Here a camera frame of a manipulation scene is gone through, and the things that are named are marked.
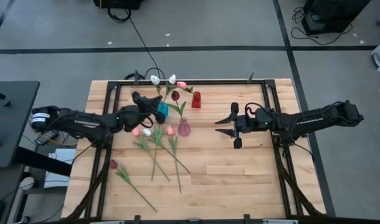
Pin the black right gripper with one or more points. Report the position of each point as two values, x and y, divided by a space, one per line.
247 124

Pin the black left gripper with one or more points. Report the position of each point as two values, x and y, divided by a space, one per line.
137 113

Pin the dark red artificial tulip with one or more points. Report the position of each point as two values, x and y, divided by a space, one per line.
159 138
175 95
113 164

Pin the pink artificial tulip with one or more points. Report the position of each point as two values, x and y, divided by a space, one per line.
136 132
169 130
181 84

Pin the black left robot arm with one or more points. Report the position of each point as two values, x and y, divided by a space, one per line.
84 124

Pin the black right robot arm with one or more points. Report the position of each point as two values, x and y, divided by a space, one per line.
317 119

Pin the teal glass vase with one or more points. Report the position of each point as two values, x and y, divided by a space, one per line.
164 110

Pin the purple glass vase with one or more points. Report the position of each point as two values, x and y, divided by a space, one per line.
184 129

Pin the red glass vase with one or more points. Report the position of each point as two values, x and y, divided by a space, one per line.
196 102

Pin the black equipment case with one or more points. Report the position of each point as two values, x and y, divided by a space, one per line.
118 3

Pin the white box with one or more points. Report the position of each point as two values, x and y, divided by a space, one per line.
62 155

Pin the black power adapter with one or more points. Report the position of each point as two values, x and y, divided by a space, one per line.
46 136

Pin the black desk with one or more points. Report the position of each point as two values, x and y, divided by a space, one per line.
12 124

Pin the black equipment box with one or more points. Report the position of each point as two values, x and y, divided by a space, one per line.
330 15

